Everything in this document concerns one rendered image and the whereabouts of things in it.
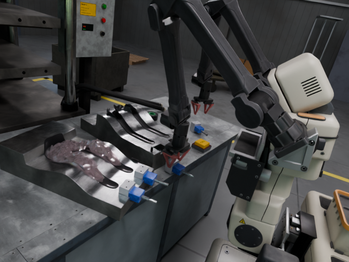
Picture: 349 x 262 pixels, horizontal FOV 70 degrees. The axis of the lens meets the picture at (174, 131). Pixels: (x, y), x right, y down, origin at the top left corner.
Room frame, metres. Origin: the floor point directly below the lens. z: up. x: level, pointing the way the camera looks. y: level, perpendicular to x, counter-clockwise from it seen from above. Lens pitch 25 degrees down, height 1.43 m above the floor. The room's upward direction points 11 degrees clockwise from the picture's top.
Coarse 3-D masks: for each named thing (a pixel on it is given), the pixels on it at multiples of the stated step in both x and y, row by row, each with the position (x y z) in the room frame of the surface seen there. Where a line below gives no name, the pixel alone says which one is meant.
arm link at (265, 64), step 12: (216, 0) 1.10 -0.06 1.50; (228, 0) 1.09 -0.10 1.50; (216, 12) 1.13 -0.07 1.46; (228, 12) 1.09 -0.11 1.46; (240, 12) 1.10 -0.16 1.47; (240, 24) 1.08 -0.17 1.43; (240, 36) 1.08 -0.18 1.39; (252, 36) 1.09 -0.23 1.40; (252, 48) 1.07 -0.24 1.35; (252, 60) 1.08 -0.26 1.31; (264, 60) 1.07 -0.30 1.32; (264, 72) 1.05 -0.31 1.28; (264, 84) 1.03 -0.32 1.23
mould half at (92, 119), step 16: (128, 112) 1.18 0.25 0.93; (144, 112) 1.25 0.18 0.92; (96, 128) 1.09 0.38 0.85; (112, 128) 1.03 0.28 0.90; (144, 128) 1.13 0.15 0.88; (160, 128) 1.17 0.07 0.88; (112, 144) 1.03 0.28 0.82; (128, 144) 0.97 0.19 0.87; (144, 144) 0.96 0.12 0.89; (144, 160) 0.92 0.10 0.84; (160, 160) 0.94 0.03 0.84
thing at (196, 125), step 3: (192, 123) 1.40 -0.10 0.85; (195, 123) 1.40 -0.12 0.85; (198, 123) 1.41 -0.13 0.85; (192, 126) 1.40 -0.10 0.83; (195, 126) 1.39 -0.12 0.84; (198, 126) 1.39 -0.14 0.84; (201, 126) 1.40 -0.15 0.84; (192, 129) 1.39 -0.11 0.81; (195, 129) 1.38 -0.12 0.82; (198, 129) 1.36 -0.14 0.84; (201, 129) 1.37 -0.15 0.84; (198, 132) 1.36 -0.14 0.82; (201, 132) 1.37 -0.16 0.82; (204, 132) 1.35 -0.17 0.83; (207, 135) 1.33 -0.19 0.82
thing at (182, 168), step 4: (168, 160) 0.93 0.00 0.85; (176, 160) 0.94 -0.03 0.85; (176, 164) 0.93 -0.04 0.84; (180, 164) 0.94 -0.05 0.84; (168, 168) 0.92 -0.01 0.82; (172, 168) 0.91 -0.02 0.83; (176, 168) 0.90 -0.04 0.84; (180, 168) 0.90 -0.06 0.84; (184, 168) 0.92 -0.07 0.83; (168, 172) 0.91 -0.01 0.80; (172, 172) 0.92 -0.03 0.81; (176, 172) 0.90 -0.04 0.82; (180, 172) 0.89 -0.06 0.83; (184, 172) 0.90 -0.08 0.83; (192, 176) 0.88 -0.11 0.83
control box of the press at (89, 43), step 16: (80, 0) 1.56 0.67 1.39; (96, 0) 1.65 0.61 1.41; (112, 0) 1.75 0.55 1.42; (80, 16) 1.56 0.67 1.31; (96, 16) 1.66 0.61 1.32; (112, 16) 1.76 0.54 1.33; (80, 32) 1.56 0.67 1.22; (96, 32) 1.66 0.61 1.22; (112, 32) 1.77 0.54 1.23; (80, 48) 1.57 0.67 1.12; (96, 48) 1.66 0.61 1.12; (80, 64) 1.67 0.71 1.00; (80, 80) 1.67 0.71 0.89; (80, 96) 1.67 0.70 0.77
